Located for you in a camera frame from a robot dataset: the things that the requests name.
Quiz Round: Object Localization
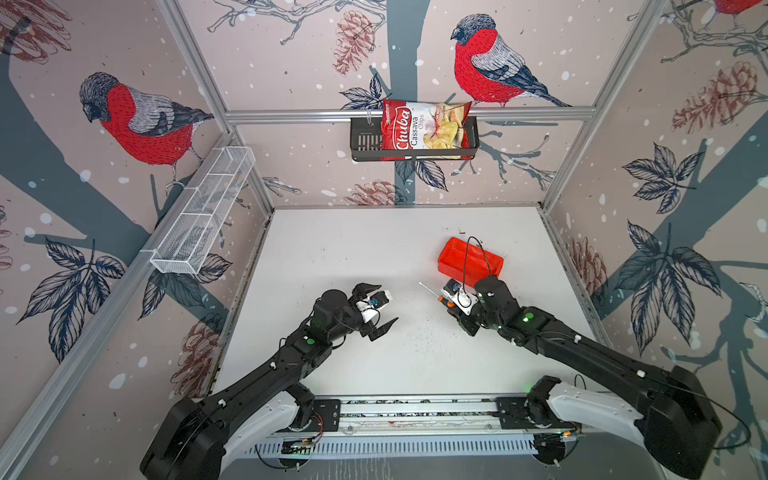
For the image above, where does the orange black screwdriver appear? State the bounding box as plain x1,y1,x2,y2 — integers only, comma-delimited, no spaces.
419,279,461,299

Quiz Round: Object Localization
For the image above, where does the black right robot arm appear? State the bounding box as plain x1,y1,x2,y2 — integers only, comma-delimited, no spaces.
437,276,722,479

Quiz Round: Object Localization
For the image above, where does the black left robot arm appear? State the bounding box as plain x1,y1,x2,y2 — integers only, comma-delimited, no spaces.
139,283,392,479

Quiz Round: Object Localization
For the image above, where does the red plastic bin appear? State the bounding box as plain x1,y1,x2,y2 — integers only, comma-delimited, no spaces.
437,237,504,288

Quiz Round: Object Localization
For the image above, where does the red cassava chips bag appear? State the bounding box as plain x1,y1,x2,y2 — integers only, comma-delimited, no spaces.
382,100,471,149

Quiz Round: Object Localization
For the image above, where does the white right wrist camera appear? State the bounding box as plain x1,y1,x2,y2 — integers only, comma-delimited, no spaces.
439,278,478,316

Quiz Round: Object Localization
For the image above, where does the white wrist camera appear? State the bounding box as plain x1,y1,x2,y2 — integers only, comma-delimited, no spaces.
355,290,392,324
439,278,478,316

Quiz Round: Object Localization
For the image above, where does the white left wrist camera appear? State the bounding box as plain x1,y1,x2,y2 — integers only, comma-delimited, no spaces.
355,290,392,324

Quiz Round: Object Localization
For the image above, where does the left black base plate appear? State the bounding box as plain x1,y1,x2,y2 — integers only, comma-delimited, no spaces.
288,399,341,433

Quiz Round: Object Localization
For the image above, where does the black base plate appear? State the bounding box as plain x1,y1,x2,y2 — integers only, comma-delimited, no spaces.
494,396,582,431
288,399,341,433

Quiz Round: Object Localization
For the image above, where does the aluminium mounting rail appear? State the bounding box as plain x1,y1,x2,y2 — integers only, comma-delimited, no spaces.
315,394,579,436

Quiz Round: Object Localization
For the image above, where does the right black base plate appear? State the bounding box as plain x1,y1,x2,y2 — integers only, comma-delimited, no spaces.
494,396,582,431

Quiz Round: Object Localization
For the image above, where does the white slotted cable duct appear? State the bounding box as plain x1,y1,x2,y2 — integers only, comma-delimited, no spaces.
240,434,538,460

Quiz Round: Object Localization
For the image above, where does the black wall basket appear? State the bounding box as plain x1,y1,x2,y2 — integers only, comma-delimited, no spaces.
350,116,480,162

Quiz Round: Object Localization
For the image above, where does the white wire mesh shelf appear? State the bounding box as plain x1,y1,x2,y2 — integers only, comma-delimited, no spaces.
150,146,255,275

